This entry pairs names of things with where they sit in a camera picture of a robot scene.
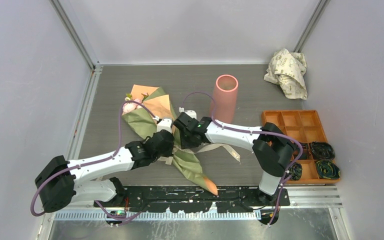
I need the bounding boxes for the dark patterned rolled tie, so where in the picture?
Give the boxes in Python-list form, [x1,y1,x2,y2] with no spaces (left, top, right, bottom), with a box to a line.
[299,142,310,160]
[309,141,336,161]
[315,160,341,180]
[289,162,303,181]

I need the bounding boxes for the aluminium frame rail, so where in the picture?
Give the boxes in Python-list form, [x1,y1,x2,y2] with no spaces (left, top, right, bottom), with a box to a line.
[65,62,103,160]

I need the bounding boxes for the pink cylindrical vase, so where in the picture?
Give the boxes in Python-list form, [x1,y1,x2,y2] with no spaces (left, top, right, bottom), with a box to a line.
[209,74,239,124]

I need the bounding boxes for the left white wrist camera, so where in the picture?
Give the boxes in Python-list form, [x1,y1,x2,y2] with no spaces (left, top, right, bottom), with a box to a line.
[152,116,173,134]

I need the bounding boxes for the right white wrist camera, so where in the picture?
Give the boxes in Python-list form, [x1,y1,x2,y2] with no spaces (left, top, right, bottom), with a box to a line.
[178,107,197,119]

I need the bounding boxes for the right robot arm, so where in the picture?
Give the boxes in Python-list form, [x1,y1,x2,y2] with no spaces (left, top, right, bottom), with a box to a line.
[173,112,302,206]

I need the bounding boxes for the green orange flower bouquet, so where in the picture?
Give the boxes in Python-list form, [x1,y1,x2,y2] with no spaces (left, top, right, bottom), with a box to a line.
[121,84,218,195]

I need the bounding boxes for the crumpled printed paper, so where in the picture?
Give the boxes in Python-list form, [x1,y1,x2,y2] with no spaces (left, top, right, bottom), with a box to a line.
[263,48,308,100]

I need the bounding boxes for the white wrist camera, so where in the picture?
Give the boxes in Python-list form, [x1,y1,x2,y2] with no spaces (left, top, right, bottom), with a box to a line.
[152,116,173,134]
[178,107,197,119]

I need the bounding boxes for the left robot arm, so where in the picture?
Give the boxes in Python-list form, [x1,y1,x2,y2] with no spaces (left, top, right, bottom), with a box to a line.
[30,130,175,217]

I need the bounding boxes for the orange compartment tray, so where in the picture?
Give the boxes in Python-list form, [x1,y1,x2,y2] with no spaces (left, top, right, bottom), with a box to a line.
[261,110,341,185]

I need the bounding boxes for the cream printed ribbon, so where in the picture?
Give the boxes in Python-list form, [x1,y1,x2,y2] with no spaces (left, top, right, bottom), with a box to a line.
[157,143,241,165]

